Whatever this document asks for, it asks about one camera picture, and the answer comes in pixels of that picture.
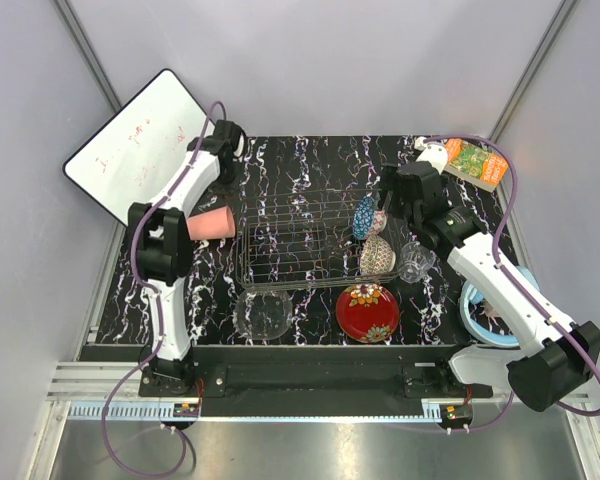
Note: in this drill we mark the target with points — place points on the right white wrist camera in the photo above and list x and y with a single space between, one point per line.
434 153

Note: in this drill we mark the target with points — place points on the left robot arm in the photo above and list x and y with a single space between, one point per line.
162 248

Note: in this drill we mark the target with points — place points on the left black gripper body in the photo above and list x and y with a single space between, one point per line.
228 183

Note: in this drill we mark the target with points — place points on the orange green book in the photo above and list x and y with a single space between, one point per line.
474 164

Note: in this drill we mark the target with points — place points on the clear drinking glass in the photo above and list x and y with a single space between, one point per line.
415 261

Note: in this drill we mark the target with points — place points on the white whiteboard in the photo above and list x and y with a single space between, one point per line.
137 152

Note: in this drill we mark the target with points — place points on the red floral plate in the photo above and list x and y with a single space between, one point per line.
367 313

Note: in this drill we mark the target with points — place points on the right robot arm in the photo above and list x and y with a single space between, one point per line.
554 356

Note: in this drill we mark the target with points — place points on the blue orange patterned bowl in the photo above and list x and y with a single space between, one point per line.
368 219

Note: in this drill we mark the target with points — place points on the brown patterned ceramic bowl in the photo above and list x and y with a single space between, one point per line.
377 256

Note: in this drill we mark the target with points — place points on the small pink white plug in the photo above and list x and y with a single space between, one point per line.
489 311

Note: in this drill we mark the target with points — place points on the wire dish rack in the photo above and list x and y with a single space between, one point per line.
302 240

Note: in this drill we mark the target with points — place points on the light blue headphones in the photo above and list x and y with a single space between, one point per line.
475 310

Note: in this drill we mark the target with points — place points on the pink plastic cup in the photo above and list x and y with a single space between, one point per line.
212 225

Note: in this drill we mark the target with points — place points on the clear glass square plate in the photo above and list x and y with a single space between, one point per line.
263 315

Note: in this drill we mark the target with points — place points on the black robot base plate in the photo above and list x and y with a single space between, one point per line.
221 372

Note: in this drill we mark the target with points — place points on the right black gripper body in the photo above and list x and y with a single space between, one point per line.
416 217

